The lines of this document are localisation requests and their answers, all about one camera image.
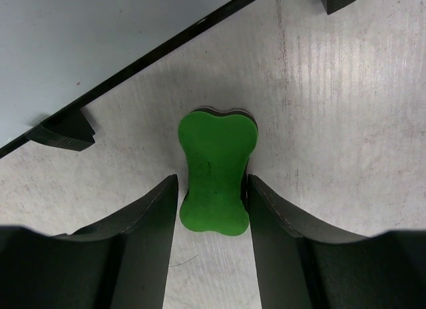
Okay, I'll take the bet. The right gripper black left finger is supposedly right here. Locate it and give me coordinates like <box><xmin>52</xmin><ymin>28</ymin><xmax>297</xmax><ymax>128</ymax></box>
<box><xmin>1</xmin><ymin>175</ymin><xmax>178</xmax><ymax>308</ymax></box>

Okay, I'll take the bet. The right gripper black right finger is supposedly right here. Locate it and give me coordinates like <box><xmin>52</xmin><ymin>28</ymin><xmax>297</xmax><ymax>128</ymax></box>
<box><xmin>248</xmin><ymin>175</ymin><xmax>425</xmax><ymax>308</ymax></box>

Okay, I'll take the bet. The green bone-shaped eraser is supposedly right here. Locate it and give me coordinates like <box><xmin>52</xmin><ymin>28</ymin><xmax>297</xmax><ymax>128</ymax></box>
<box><xmin>178</xmin><ymin>107</ymin><xmax>258</xmax><ymax>236</ymax></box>

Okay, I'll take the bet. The black-framed whiteboard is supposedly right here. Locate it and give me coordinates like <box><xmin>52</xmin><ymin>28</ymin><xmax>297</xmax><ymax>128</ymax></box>
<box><xmin>1</xmin><ymin>0</ymin><xmax>255</xmax><ymax>155</ymax></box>

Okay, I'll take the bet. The black wire whiteboard stand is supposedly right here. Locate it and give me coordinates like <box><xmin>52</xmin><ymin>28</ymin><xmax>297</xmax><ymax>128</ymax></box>
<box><xmin>26</xmin><ymin>0</ymin><xmax>362</xmax><ymax>153</ymax></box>

